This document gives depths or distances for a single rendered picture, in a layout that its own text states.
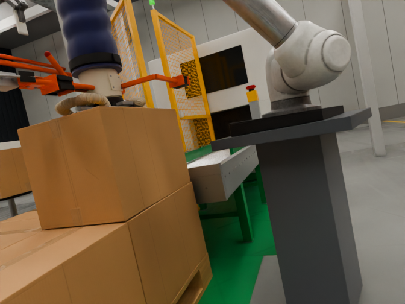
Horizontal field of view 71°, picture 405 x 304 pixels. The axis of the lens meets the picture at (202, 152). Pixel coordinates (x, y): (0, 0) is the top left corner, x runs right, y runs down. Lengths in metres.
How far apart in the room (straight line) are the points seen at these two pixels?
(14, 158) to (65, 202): 1.43
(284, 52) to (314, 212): 0.58
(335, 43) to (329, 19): 9.86
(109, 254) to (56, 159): 0.41
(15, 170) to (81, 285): 1.77
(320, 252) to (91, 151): 0.91
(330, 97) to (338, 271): 9.39
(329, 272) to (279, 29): 0.88
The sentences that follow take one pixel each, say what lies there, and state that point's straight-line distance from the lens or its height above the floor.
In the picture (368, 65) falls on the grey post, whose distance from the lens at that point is 4.36.
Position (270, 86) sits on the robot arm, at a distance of 1.18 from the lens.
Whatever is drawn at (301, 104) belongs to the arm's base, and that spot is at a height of 0.82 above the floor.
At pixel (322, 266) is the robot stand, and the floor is 0.21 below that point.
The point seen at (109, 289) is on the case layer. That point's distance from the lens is 0.98.
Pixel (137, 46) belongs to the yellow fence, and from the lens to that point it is 2.67.
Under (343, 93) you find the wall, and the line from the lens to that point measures 10.49.
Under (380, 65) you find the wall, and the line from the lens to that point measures 10.79.
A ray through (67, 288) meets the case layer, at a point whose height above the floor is 0.48.
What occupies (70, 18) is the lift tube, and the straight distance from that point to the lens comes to 1.41.
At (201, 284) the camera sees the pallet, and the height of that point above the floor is 0.04.
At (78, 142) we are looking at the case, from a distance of 1.08.
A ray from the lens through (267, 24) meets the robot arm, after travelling 0.98.
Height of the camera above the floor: 0.79
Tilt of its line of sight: 4 degrees down
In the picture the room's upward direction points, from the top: 12 degrees counter-clockwise
